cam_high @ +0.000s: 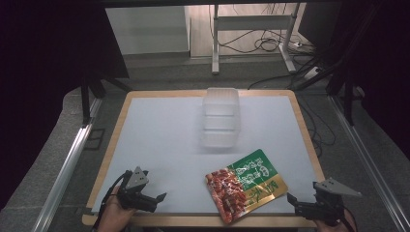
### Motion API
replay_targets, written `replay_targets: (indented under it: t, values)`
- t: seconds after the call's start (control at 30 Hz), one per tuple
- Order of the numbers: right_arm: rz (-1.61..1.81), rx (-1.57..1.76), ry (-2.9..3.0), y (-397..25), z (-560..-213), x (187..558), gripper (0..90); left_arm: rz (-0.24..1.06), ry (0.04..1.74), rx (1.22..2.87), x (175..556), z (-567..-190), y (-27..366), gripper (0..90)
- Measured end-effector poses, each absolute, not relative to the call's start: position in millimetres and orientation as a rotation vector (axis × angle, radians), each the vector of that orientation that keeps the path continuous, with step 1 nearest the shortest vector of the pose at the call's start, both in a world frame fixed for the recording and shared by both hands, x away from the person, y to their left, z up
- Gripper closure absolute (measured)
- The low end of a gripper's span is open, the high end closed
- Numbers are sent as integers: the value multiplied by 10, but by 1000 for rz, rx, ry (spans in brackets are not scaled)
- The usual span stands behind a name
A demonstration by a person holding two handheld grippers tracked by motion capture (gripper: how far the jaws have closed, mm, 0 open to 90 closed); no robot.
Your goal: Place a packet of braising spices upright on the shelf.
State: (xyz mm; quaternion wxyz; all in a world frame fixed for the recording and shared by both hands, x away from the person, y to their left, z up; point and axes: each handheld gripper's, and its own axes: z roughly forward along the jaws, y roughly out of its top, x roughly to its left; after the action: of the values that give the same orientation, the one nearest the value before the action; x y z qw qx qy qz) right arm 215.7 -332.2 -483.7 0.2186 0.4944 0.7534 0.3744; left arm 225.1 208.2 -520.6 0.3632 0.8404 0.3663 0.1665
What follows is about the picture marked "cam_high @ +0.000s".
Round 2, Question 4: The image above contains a black metal stand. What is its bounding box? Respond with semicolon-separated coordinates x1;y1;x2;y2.
291;3;381;127
79;72;133;128

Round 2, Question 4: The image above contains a red and green snack packet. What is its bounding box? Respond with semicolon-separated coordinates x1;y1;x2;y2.
205;148;289;225

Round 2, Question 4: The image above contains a white desk frame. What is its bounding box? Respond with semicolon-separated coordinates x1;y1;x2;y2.
210;3;303;75

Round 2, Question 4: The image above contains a black floor plate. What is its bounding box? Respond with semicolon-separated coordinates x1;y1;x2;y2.
83;128;106;151

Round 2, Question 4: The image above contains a person's right hand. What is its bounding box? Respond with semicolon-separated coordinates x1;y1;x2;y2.
312;215;356;232

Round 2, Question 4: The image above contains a person's left hand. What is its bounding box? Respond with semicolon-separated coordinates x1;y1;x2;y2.
97;186;137;232

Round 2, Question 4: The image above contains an aluminium rail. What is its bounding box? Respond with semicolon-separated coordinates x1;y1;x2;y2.
31;96;103;232
328;95;410;232

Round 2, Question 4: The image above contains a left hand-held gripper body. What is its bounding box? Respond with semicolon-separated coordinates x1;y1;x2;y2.
116;165;159;214

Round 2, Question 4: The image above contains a white cabinet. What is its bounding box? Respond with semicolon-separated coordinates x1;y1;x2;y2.
105;5;191;56

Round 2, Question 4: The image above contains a clear plastic container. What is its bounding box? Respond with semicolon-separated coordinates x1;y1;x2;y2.
200;86;243;150

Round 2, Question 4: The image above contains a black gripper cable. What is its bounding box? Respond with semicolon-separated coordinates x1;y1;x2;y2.
95;170;133;231
340;206;359;232

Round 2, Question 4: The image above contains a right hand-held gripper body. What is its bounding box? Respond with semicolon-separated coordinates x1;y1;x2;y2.
299;178;363;224

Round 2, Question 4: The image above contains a dark curtain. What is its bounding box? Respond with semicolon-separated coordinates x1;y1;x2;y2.
335;0;410;160
0;0;130;211

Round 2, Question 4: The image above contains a white power strip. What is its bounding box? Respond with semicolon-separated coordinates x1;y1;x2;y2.
303;66;324;81

